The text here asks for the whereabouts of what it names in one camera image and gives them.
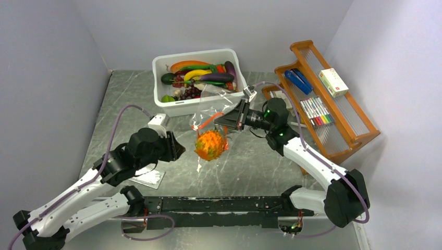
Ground blue stapler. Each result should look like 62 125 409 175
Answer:
284 68 313 95

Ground small white box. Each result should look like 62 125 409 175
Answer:
273 91 293 111

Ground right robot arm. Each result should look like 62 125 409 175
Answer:
214 98 370 228

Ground white red box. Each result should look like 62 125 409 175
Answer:
318 68 349 97

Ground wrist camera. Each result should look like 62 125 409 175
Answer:
243 85 257 103
148 114 170 138

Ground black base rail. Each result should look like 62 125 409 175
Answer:
120 186 314 230

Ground white plastic bin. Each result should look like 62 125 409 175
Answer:
152 48 247 117

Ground coloured marker set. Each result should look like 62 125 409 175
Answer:
300 96 335 127

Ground clear zip top bag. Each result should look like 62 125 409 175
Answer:
189 92 243 157

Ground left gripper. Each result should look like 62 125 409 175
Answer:
136 129 185 169

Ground toy orange papaya slice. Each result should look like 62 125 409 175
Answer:
170 60 210 73

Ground white marker pen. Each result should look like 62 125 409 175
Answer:
290 122 307 128

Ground toy purple eggplant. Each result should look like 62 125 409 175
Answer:
202 72 234 83

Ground toy dark grapes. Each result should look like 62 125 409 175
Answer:
172 76 202 101

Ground flat clear packet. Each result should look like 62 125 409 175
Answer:
130 167 166 190

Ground toy pineapple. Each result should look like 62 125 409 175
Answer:
194 129 228 161

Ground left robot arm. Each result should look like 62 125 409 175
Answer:
13 128 186 249

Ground toy grey fish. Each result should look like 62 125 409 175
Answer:
193 82 234 94

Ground toy green lime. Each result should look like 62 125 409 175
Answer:
161 95 176 103

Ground toy green avocado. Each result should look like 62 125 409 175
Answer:
161 73 176 85

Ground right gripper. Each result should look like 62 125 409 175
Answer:
214 99 274 131

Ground wooden shelf rack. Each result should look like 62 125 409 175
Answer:
262 40 380 164

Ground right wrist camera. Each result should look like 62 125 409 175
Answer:
243 85 257 103

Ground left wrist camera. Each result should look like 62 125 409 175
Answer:
148 114 170 138

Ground toy yellow banana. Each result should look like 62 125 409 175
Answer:
183 70 212 84

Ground toy green chili pepper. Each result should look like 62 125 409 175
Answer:
179 65 226 72

